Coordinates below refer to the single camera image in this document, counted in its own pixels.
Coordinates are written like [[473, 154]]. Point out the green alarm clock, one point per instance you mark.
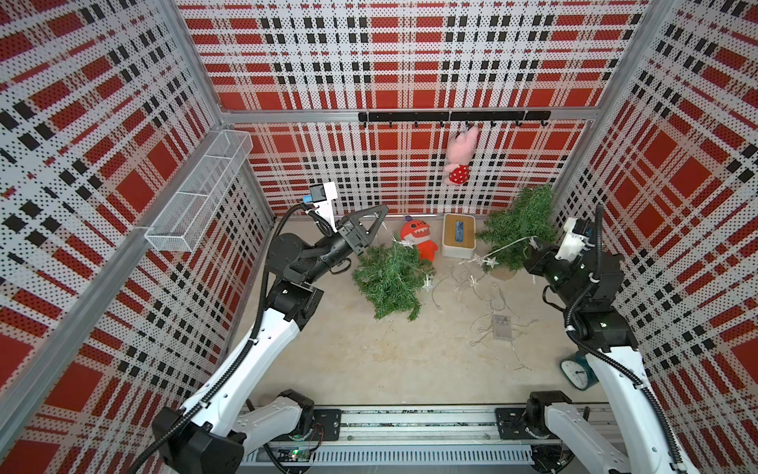
[[578, 372]]

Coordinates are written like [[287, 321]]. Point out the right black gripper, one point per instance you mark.
[[535, 263]]

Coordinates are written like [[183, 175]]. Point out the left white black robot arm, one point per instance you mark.
[[209, 433]]

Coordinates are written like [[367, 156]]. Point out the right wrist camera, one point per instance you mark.
[[578, 237]]

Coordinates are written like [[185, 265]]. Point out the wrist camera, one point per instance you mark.
[[320, 202], [578, 237]]

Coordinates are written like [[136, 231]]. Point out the small christmas tree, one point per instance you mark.
[[390, 278], [511, 231]]

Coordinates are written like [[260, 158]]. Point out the white wire mesh shelf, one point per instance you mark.
[[182, 223]]

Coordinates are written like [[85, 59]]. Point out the pink pig plush toy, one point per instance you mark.
[[459, 154]]

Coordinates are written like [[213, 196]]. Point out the black hook rail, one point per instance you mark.
[[443, 117]]

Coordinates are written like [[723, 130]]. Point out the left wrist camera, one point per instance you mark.
[[320, 202]]

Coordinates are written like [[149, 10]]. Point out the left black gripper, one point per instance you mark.
[[347, 226]]

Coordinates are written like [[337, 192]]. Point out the clear star string light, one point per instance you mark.
[[469, 275]]

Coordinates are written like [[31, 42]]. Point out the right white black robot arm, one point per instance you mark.
[[587, 278]]

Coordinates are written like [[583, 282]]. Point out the red shark plush toy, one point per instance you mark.
[[418, 233]]

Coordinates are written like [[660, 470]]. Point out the white wooden tissue box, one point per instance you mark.
[[459, 236]]

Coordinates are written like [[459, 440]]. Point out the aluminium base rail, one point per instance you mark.
[[410, 436]]

